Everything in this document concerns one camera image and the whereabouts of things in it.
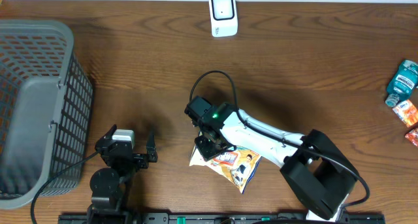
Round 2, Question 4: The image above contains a grey plastic shopping basket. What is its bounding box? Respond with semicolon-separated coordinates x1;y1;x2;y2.
1;20;93;210

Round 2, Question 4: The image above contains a blue mouthwash bottle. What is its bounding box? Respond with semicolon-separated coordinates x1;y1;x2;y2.
385;59;417;108

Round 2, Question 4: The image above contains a yellow snack bag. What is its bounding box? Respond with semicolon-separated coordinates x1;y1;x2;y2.
189;146;263;194

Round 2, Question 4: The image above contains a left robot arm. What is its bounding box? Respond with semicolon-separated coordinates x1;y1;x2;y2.
86;125;158;224

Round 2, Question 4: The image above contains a red Top snack bar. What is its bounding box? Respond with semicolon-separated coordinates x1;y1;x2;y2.
405;128;418;147

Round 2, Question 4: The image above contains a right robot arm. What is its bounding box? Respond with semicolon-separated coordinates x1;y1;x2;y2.
185;96;359;222

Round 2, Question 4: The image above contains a black cable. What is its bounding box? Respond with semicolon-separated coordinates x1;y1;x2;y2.
29;151;99;224
189;70;371;208

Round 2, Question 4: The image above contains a right black cable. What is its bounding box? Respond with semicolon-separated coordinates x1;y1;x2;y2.
189;70;371;208

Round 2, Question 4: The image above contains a left black cable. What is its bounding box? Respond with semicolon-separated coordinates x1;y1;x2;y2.
29;151;99;224

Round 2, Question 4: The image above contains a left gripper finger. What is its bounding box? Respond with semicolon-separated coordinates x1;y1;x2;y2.
103;124;117;140
146;130;157;155

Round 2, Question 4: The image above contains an orange Kleenex tissue pack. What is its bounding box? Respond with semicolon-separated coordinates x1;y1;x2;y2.
393;99;417;127

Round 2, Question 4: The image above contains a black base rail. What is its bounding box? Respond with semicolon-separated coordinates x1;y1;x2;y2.
57;212;387;224

